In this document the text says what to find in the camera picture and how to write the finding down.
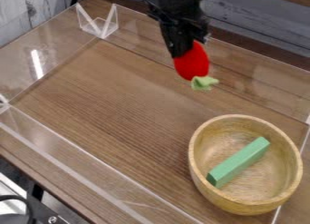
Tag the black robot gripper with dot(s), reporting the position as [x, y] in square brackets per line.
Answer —
[178, 14]

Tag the red plush strawberry toy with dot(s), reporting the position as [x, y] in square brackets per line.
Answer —
[192, 68]

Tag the wooden oval bowl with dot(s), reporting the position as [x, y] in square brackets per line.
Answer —
[266, 184]

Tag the green rectangular block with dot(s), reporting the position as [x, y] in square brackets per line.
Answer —
[224, 171]

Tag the clear acrylic table barrier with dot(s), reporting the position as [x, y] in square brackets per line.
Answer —
[103, 195]

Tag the clear acrylic corner bracket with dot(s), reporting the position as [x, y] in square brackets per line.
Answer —
[99, 27]

